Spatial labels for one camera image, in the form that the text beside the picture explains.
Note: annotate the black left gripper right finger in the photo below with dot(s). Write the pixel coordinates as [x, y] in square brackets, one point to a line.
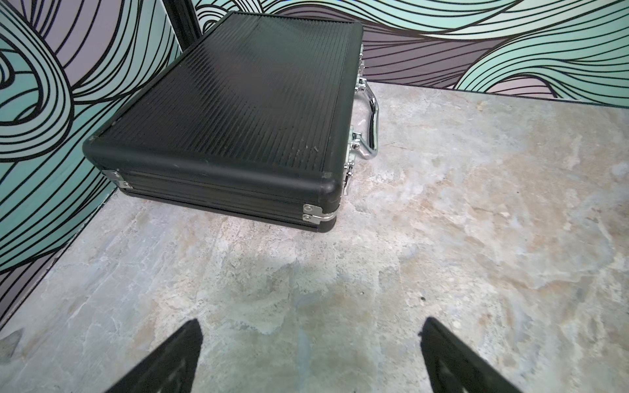
[453, 366]

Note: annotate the black ribbed hard case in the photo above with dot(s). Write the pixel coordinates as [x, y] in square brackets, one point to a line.
[262, 118]

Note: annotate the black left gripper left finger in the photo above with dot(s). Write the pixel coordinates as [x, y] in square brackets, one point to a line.
[171, 367]

